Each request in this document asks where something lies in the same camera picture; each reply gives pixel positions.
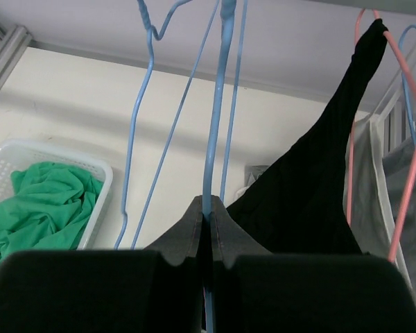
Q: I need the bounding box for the green tank top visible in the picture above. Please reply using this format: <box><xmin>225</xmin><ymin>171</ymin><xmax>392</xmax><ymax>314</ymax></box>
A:
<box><xmin>0</xmin><ymin>162</ymin><xmax>103</xmax><ymax>263</ymax></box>

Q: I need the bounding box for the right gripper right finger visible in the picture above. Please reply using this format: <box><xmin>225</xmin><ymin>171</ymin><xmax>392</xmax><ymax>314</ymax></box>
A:
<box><xmin>210</xmin><ymin>196</ymin><xmax>416</xmax><ymax>332</ymax></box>

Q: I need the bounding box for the white plastic basket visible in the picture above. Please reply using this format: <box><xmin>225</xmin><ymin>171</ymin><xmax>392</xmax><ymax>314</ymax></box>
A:
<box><xmin>0</xmin><ymin>139</ymin><xmax>113</xmax><ymax>250</ymax></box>

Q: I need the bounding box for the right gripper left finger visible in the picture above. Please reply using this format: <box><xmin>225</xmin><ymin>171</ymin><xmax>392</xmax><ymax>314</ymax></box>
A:
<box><xmin>0</xmin><ymin>197</ymin><xmax>202</xmax><ymax>332</ymax></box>

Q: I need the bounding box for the dark grey tank top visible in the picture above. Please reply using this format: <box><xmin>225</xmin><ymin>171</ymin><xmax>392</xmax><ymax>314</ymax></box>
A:
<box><xmin>383</xmin><ymin>138</ymin><xmax>416</xmax><ymax>291</ymax></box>

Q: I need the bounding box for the white tank top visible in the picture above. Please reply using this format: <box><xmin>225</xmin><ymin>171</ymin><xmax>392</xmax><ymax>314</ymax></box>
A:
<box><xmin>234</xmin><ymin>34</ymin><xmax>416</xmax><ymax>278</ymax></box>

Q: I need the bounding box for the pink wire hanger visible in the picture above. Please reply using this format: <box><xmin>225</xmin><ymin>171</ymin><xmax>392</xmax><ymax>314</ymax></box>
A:
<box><xmin>345</xmin><ymin>8</ymin><xmax>416</xmax><ymax>263</ymax></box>

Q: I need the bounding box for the black tank top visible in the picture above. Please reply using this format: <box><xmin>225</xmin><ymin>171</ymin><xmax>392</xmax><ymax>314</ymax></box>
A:
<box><xmin>227</xmin><ymin>19</ymin><xmax>387</xmax><ymax>255</ymax></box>

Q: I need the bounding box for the blue wire hanger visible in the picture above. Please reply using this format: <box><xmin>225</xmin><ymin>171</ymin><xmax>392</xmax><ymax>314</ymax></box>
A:
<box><xmin>114</xmin><ymin>1</ymin><xmax>220</xmax><ymax>250</ymax></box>
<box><xmin>200</xmin><ymin>0</ymin><xmax>248</xmax><ymax>332</ymax></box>

